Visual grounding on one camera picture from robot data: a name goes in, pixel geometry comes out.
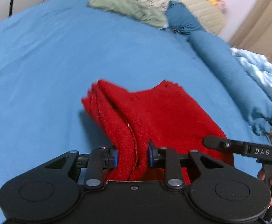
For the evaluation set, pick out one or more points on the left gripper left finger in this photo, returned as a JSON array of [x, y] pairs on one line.
[[51, 190]]

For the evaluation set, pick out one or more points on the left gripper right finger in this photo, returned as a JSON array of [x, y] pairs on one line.
[[215, 189]]

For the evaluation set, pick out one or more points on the red knit sweater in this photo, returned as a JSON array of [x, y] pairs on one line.
[[165, 115]]

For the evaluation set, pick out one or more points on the blue duvet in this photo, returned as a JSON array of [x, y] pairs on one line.
[[253, 103]]

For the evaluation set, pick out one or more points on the light blue blanket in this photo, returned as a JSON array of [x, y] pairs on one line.
[[257, 66]]

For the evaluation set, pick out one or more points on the blue bed sheet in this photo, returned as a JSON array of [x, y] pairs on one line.
[[51, 54]]

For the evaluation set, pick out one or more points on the dark blue pillow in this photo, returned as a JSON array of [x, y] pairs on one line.
[[181, 20]]

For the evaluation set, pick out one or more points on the green pillow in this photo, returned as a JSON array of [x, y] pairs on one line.
[[133, 9]]

